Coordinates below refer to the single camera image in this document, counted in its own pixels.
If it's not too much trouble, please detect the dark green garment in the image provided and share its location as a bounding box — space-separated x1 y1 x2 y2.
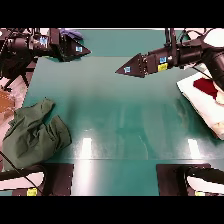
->
2 97 73 172

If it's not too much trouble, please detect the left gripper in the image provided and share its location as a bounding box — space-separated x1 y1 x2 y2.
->
32 33 65 63

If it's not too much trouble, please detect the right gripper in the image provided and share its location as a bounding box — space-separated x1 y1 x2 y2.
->
143 45 178 79

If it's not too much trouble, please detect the white garment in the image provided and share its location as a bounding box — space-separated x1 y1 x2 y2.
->
176 70 224 141

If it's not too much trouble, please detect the blue garment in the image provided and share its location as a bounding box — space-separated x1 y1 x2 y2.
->
59 28 84 40

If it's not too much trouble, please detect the red garment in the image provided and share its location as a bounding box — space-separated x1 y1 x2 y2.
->
192 76 222 100

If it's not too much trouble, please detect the black cable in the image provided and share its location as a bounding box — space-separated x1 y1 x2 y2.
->
0 150 45 197

